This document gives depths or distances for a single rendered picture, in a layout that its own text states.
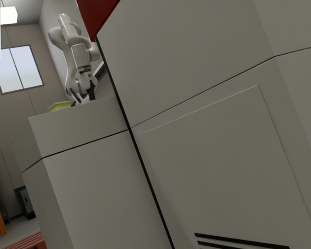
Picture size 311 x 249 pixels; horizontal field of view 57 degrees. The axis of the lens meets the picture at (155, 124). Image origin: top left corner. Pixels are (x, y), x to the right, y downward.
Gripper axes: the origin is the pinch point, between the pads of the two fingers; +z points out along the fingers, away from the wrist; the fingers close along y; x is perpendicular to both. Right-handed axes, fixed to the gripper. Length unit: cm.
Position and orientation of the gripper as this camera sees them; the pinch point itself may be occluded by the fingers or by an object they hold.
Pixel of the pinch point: (92, 97)
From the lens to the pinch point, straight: 179.6
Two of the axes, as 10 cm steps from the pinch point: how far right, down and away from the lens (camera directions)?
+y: -5.7, 0.2, 8.2
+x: -7.9, 2.7, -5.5
